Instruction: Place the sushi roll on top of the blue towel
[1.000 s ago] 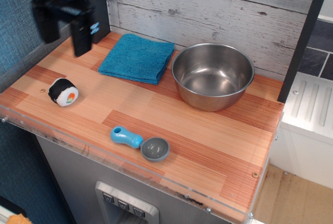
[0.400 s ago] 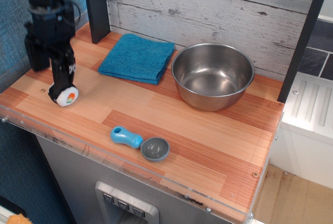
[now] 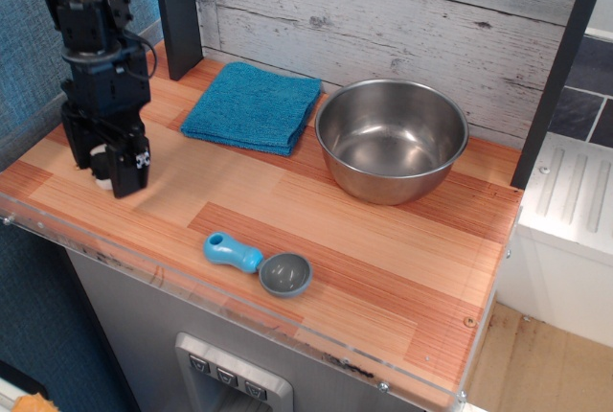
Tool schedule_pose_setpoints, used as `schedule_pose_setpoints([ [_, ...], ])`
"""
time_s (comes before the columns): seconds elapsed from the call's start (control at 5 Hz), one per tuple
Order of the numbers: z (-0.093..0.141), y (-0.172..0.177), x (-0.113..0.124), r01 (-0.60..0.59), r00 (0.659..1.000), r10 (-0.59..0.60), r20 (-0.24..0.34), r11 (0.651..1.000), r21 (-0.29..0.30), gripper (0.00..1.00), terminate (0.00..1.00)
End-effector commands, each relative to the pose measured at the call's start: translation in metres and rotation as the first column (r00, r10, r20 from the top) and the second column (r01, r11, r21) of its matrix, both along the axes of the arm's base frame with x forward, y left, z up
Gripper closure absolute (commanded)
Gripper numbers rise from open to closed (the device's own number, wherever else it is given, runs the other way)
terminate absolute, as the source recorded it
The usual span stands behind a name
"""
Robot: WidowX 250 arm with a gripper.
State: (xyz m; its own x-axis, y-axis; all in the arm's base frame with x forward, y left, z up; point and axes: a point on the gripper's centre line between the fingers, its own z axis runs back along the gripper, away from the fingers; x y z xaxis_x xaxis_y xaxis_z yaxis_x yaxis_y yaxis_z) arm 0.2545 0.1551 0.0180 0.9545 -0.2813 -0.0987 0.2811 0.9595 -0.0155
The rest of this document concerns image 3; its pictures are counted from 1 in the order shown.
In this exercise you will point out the blue grey toy scoop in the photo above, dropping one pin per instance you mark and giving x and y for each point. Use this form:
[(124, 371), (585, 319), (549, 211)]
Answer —
[(284, 275)]

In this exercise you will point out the plush sushi roll toy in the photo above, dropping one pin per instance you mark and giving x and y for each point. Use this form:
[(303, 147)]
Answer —
[(101, 167)]

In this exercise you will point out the stainless steel bowl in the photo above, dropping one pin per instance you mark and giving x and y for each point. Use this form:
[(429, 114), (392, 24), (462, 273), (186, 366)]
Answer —
[(390, 141)]

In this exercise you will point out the silver dispenser button panel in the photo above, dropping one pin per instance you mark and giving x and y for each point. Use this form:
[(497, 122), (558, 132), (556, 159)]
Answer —
[(219, 381)]

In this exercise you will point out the blue folded cloth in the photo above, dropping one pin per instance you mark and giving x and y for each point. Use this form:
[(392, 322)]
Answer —
[(249, 108)]

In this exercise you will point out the dark right vertical post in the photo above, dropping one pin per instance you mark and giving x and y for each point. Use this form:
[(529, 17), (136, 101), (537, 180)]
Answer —
[(566, 53)]

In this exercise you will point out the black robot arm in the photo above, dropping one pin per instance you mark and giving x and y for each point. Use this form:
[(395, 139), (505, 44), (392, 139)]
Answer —
[(92, 26)]

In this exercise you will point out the orange yellow object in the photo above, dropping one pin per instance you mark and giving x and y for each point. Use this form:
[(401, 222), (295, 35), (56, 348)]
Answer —
[(33, 403)]

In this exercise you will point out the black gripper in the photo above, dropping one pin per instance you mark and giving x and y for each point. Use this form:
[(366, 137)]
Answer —
[(105, 96)]

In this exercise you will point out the white ridged side cabinet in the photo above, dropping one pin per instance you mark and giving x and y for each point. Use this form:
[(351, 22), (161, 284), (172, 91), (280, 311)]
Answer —
[(559, 263)]

